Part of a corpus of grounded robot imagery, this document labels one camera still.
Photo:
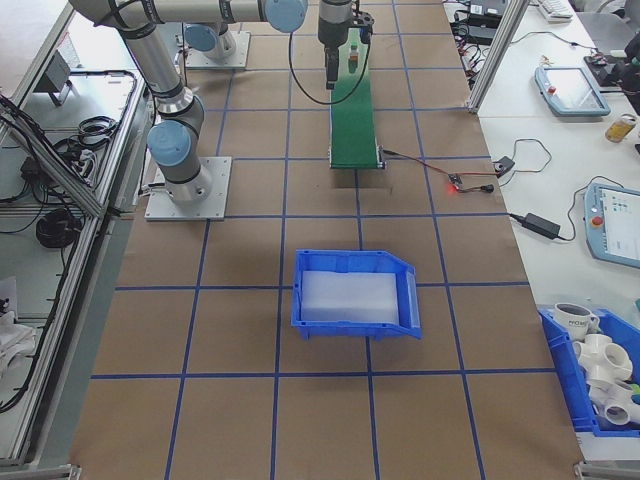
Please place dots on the green push button switch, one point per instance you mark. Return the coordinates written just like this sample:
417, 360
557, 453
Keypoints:
353, 54

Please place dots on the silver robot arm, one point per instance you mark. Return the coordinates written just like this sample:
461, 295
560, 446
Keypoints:
150, 65
200, 37

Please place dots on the green conveyor belt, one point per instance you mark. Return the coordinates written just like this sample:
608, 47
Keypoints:
352, 130

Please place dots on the black flat box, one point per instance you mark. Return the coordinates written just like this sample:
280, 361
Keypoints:
480, 32

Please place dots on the black power supply unit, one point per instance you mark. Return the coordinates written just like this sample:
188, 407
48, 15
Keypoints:
487, 7

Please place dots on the small black circuit board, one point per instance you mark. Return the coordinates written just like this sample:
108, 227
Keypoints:
455, 181

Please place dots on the black barrel plug lead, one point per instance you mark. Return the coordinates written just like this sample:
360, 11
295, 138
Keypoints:
482, 189

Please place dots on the small black inline box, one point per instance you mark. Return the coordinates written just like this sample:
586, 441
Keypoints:
503, 165

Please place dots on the white keyboard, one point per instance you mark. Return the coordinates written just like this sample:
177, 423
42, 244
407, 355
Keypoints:
555, 10

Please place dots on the grey blue teach pendant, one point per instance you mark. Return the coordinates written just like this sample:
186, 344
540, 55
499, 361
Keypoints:
572, 90
615, 225

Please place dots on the black power adapter brick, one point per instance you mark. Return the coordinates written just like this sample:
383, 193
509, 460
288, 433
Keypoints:
541, 224

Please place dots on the blue open-front plastic bin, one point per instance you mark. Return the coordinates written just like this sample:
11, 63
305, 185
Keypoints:
310, 330

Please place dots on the grey metal box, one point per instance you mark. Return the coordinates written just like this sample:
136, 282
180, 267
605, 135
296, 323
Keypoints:
55, 75

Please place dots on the white printed mug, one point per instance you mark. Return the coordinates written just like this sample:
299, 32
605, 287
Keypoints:
575, 322

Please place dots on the blue plastic storage bin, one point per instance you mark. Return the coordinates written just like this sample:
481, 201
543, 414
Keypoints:
565, 365

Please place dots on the white PVC pipe fitting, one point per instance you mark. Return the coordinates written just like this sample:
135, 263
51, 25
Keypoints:
615, 405
600, 355

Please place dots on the white cloth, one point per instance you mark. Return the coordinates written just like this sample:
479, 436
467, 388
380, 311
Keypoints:
15, 330

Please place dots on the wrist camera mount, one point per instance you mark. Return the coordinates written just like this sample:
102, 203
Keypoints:
366, 25

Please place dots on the white square base plate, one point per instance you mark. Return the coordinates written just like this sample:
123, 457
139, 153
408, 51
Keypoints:
240, 50
215, 200

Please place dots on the aluminium profile post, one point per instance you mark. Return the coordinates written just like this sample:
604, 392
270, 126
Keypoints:
492, 55

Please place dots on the metal bar V-shaped frame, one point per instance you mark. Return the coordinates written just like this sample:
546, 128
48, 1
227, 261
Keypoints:
60, 170

